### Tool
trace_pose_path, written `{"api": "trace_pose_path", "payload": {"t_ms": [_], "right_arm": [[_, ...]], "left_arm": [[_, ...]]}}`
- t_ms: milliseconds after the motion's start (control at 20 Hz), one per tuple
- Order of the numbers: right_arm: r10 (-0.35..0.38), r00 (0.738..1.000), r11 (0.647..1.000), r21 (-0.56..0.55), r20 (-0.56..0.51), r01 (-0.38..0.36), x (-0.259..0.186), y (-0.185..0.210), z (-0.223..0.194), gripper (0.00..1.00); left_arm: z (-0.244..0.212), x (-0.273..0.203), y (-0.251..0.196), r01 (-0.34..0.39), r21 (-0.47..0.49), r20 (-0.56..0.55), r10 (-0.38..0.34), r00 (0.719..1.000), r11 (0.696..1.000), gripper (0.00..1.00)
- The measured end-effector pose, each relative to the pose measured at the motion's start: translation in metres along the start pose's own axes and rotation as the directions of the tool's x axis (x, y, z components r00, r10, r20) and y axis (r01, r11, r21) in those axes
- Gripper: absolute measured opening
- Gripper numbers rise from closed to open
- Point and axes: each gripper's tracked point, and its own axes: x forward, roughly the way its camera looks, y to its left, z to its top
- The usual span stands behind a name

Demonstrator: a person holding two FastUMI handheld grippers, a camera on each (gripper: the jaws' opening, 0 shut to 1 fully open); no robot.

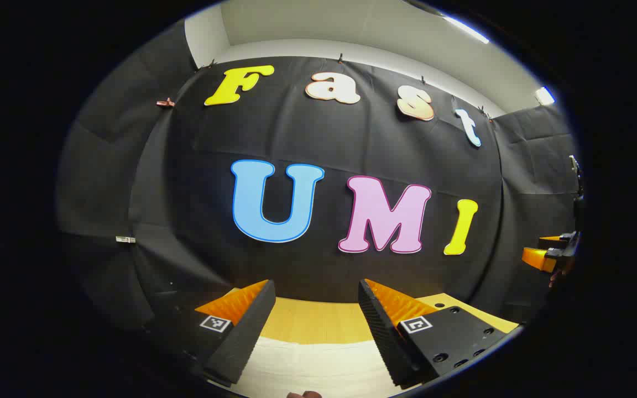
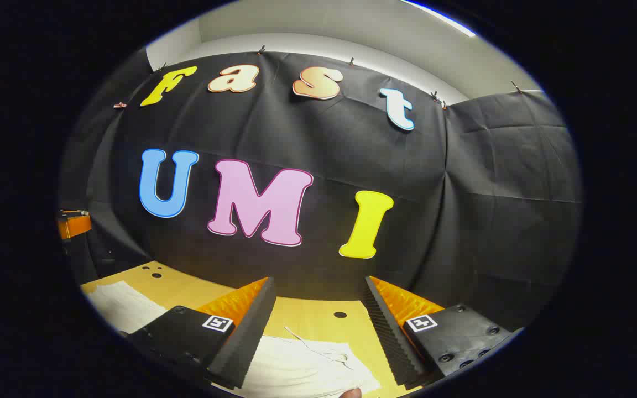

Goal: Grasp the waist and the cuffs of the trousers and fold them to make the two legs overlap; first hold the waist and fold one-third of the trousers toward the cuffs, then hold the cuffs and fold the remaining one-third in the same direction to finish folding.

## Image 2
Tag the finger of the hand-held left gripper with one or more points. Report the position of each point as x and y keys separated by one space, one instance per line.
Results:
x=75 y=225

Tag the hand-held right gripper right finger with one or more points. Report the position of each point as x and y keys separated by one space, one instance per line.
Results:
x=390 y=337

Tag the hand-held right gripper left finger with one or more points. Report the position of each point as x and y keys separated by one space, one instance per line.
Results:
x=244 y=342

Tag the white jeans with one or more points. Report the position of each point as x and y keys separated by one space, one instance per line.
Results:
x=307 y=365

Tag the black backdrop cloth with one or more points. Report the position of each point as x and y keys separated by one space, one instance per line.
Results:
x=329 y=138

